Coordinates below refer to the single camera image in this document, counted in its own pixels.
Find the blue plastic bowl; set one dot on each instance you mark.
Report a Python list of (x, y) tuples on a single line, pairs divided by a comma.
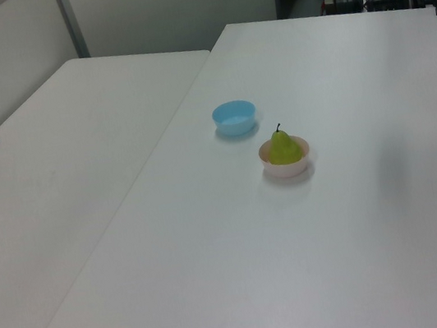
[(235, 126)]

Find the green pear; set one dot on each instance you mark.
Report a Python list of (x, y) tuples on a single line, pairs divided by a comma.
[(283, 150)]

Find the pink plastic bowl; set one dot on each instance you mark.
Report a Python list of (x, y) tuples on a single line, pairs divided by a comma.
[(286, 171)]

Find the grey metal partition post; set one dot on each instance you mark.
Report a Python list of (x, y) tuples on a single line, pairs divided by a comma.
[(74, 28)]

